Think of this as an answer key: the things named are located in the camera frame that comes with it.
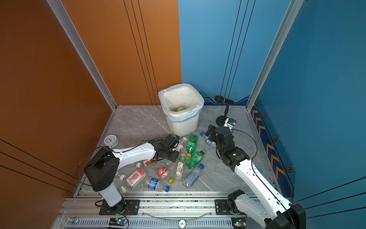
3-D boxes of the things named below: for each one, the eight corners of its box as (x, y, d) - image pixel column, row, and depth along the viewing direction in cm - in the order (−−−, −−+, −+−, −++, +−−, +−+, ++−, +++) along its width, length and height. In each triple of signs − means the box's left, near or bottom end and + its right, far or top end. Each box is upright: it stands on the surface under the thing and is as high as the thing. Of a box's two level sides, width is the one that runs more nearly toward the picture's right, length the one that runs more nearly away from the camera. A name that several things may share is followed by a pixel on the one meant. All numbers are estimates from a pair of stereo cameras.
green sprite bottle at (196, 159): (185, 166, 89) (185, 162, 85) (200, 150, 96) (200, 146, 92) (191, 171, 87) (191, 168, 82) (206, 154, 94) (207, 150, 90)
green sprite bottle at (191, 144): (183, 155, 92) (183, 153, 89) (190, 136, 102) (190, 133, 99) (192, 158, 91) (192, 156, 88) (198, 138, 100) (198, 135, 98)
